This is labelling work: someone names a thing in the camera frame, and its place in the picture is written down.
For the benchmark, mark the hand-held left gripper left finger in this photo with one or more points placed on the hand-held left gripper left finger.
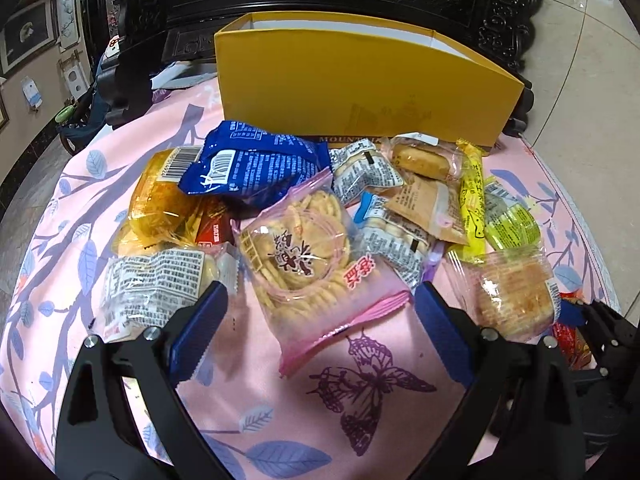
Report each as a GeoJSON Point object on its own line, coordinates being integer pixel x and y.
{"type": "Point", "coordinates": [197, 332]}

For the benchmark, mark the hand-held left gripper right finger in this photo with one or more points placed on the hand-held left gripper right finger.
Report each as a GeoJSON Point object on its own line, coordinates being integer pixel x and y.
{"type": "Point", "coordinates": [445, 335]}

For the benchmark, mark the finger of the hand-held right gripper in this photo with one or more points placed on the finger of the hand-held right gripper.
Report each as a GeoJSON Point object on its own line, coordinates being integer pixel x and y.
{"type": "Point", "coordinates": [574, 313]}
{"type": "Point", "coordinates": [610, 335]}

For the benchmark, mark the pink rice cracker packet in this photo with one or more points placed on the pink rice cracker packet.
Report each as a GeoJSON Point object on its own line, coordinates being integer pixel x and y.
{"type": "Point", "coordinates": [305, 260]}

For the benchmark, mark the kraft brown snack packet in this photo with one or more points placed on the kraft brown snack packet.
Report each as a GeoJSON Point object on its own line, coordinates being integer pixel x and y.
{"type": "Point", "coordinates": [425, 205]}

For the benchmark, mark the yellow rice cracker stick packet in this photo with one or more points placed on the yellow rice cracker stick packet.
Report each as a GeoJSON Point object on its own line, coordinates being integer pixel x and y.
{"type": "Point", "coordinates": [472, 205]}

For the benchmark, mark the yellow cardboard box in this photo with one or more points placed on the yellow cardboard box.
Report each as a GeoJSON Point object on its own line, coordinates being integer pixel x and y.
{"type": "Point", "coordinates": [360, 90]}

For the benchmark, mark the large clear white-print packet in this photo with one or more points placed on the large clear white-print packet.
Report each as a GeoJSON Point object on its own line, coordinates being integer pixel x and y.
{"type": "Point", "coordinates": [150, 285]}

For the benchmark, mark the clear bread packet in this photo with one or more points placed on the clear bread packet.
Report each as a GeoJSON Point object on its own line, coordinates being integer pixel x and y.
{"type": "Point", "coordinates": [505, 292]}

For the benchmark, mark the red snack bar packet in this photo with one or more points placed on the red snack bar packet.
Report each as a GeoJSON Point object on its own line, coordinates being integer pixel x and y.
{"type": "Point", "coordinates": [212, 232]}

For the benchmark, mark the clear packet with blue edge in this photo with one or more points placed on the clear packet with blue edge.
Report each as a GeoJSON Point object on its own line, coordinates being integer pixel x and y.
{"type": "Point", "coordinates": [395, 245]}

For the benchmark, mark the yellow-green snack packet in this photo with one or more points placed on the yellow-green snack packet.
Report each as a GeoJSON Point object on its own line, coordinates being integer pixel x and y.
{"type": "Point", "coordinates": [510, 220]}

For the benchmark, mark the pink floral tablecloth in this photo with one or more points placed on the pink floral tablecloth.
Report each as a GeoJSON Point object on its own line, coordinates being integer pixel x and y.
{"type": "Point", "coordinates": [300, 410]}

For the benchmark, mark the orange bread packet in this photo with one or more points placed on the orange bread packet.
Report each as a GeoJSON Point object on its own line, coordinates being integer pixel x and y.
{"type": "Point", "coordinates": [155, 205]}

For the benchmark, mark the clear pastry packet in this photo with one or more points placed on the clear pastry packet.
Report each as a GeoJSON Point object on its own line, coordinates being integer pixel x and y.
{"type": "Point", "coordinates": [422, 160]}

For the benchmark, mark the blue snack bag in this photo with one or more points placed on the blue snack bag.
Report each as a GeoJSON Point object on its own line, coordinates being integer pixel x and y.
{"type": "Point", "coordinates": [255, 165]}

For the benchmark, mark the small clear white-print packet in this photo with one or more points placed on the small clear white-print packet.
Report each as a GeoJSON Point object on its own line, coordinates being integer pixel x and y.
{"type": "Point", "coordinates": [365, 172]}

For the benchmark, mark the blue reclining chair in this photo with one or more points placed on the blue reclining chair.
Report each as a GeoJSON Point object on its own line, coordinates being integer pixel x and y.
{"type": "Point", "coordinates": [82, 130]}

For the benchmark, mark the white paper sheet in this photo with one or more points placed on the white paper sheet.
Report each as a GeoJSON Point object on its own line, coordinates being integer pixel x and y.
{"type": "Point", "coordinates": [182, 77]}

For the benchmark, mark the green bowl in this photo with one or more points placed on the green bowl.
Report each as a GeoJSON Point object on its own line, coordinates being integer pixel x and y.
{"type": "Point", "coordinates": [65, 113]}

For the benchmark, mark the pink and white pillow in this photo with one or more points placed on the pink and white pillow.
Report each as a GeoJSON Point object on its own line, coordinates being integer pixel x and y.
{"type": "Point", "coordinates": [113, 46]}

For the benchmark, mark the flower scroll painting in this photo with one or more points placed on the flower scroll painting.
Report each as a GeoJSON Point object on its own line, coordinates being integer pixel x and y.
{"type": "Point", "coordinates": [67, 15]}

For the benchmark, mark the dark framed picture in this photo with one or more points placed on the dark framed picture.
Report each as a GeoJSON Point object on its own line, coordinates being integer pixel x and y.
{"type": "Point", "coordinates": [27, 32]}

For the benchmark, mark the white wall fixture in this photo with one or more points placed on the white wall fixture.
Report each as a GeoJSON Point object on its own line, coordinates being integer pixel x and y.
{"type": "Point", "coordinates": [71, 76]}

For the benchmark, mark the white paper wall holder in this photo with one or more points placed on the white paper wall holder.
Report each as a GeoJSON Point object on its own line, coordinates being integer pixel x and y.
{"type": "Point", "coordinates": [31, 92]}

